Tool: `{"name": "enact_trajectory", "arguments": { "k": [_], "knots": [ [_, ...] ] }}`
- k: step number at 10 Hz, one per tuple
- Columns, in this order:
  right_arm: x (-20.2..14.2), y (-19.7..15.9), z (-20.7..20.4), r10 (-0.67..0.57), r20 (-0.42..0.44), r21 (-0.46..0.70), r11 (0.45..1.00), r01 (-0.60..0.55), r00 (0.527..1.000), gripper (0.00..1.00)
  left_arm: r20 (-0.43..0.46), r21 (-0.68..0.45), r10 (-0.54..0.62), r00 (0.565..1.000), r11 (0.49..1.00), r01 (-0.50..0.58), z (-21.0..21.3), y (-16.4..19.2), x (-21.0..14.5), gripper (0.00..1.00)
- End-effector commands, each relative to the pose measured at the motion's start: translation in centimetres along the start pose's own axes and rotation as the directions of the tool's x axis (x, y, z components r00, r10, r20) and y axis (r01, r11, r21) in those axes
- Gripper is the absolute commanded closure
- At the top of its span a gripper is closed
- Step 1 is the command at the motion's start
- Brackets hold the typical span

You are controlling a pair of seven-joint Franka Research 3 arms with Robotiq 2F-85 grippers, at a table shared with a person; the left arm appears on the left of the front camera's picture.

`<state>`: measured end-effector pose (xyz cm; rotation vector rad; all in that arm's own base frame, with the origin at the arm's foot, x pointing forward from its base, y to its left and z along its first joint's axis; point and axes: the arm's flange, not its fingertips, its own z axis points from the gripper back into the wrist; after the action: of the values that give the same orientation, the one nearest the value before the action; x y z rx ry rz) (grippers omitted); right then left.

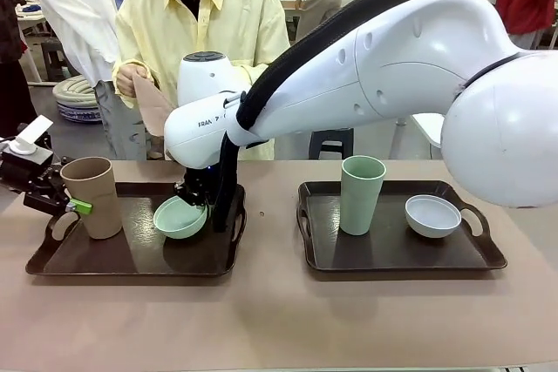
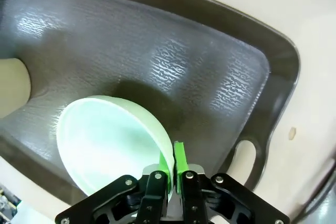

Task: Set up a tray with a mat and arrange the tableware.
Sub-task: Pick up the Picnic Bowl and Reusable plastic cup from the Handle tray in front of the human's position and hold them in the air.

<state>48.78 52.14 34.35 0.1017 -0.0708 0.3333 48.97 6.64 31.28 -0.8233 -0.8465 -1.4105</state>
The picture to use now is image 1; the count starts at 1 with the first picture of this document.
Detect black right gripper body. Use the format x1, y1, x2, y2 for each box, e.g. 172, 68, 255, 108
182, 165, 219, 195

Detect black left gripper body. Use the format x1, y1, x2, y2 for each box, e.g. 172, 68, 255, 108
0, 147, 56, 198

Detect mint green bowl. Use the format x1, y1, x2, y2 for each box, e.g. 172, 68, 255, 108
153, 196, 208, 240

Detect tall brown cup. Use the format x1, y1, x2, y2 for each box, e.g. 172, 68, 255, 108
59, 156, 124, 240

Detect beige cloth mat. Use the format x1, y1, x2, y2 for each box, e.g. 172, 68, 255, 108
130, 71, 178, 136

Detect tall green cup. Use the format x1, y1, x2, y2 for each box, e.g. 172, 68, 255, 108
339, 154, 387, 236

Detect white bowl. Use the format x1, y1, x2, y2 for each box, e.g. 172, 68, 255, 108
404, 194, 462, 240

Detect person's right forearm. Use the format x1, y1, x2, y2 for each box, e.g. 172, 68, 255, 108
112, 23, 153, 75

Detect person's left forearm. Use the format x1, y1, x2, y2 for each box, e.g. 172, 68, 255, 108
230, 31, 291, 85

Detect person's right hand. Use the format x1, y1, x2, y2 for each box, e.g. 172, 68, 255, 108
113, 62, 153, 98

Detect black step stool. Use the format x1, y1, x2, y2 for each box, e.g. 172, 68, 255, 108
31, 38, 83, 86

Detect person in yellow shirt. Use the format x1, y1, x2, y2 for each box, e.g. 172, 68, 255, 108
112, 0, 291, 162

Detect person in dark clothes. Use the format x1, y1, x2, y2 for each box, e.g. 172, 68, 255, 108
0, 0, 39, 139

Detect person in white coat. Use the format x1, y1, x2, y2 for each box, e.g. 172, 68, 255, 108
32, 0, 149, 162

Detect white table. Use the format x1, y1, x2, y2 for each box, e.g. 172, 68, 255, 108
411, 112, 451, 159

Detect person in red jacket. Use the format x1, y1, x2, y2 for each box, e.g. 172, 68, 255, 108
495, 0, 558, 51

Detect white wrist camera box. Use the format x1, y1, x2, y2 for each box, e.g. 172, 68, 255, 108
10, 115, 54, 156

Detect dark brown handled tray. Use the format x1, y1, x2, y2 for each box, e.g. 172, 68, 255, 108
296, 179, 509, 275
24, 179, 248, 278

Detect grey coiled hose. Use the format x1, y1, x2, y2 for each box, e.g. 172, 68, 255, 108
51, 74, 105, 124

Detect black right arm cable sleeve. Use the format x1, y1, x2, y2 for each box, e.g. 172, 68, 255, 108
212, 0, 558, 233

